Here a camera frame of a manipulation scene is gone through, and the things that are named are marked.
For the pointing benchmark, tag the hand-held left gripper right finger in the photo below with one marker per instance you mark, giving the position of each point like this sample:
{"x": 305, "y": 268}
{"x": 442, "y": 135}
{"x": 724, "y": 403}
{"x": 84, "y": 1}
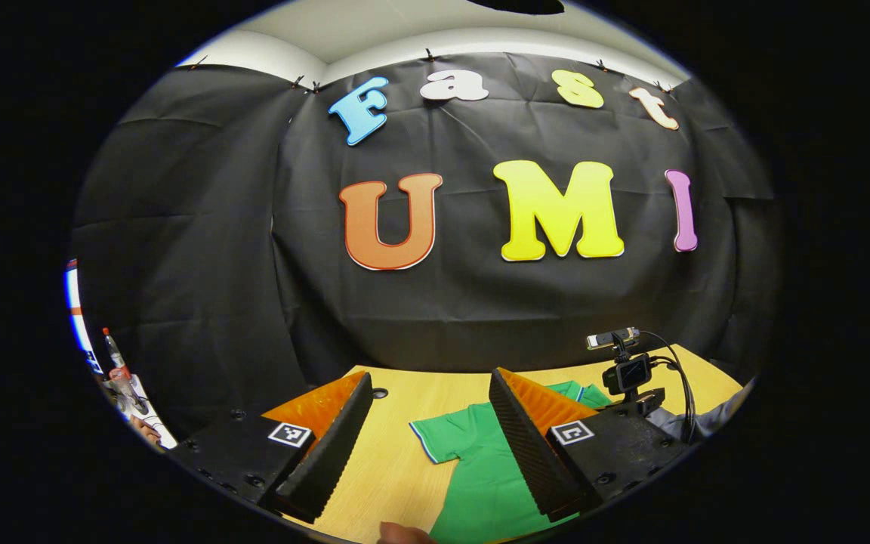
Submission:
{"x": 529, "y": 453}

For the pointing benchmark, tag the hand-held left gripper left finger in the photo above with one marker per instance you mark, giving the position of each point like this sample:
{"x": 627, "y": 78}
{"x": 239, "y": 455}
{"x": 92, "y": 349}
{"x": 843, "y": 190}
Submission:
{"x": 333, "y": 453}

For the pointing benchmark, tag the green T-shirt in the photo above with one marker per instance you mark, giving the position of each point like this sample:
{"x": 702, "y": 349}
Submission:
{"x": 480, "y": 483}

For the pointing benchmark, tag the black backdrop cloth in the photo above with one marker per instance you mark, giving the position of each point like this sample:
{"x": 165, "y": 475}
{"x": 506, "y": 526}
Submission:
{"x": 442, "y": 317}

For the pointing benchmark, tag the red tipped bottle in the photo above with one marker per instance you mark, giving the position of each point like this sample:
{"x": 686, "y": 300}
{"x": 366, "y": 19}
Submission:
{"x": 114, "y": 355}

